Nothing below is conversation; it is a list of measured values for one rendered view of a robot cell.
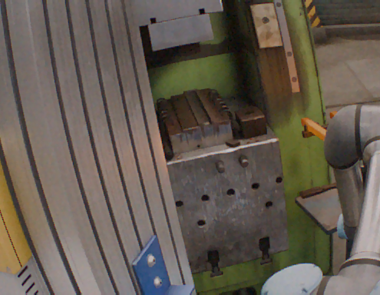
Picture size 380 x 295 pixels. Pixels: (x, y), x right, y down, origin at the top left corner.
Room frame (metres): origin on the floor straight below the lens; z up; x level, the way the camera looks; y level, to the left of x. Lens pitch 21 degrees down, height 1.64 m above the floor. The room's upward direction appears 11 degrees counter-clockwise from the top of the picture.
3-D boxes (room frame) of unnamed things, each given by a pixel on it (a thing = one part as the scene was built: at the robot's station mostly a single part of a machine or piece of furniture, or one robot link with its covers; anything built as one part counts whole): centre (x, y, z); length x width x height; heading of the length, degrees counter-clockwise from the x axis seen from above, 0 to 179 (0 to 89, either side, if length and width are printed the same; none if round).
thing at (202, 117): (2.10, -0.06, 0.99); 0.42 x 0.05 x 0.01; 3
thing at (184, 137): (2.09, -0.03, 0.96); 0.42 x 0.20 x 0.09; 3
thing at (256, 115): (1.95, -0.22, 0.95); 0.12 x 0.08 x 0.06; 3
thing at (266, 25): (2.03, -0.35, 1.27); 0.09 x 0.02 x 0.17; 93
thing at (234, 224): (2.11, -0.09, 0.69); 0.56 x 0.38 x 0.45; 3
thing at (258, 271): (2.11, -0.09, 0.23); 0.55 x 0.37 x 0.47; 3
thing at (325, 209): (1.74, -0.55, 0.67); 0.40 x 0.30 x 0.02; 101
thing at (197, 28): (2.09, -0.03, 1.32); 0.42 x 0.20 x 0.10; 3
